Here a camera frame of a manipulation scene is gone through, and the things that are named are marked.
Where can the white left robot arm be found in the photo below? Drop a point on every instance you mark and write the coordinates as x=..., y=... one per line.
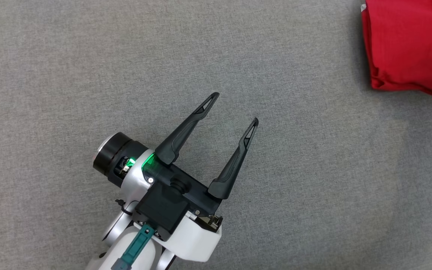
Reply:
x=111, y=155

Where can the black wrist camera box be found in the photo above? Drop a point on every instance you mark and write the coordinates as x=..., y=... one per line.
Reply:
x=163, y=210

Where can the red shorts white trim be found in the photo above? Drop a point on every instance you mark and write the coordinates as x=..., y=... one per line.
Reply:
x=407, y=45

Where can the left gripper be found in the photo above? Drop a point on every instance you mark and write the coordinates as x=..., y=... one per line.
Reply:
x=197, y=236

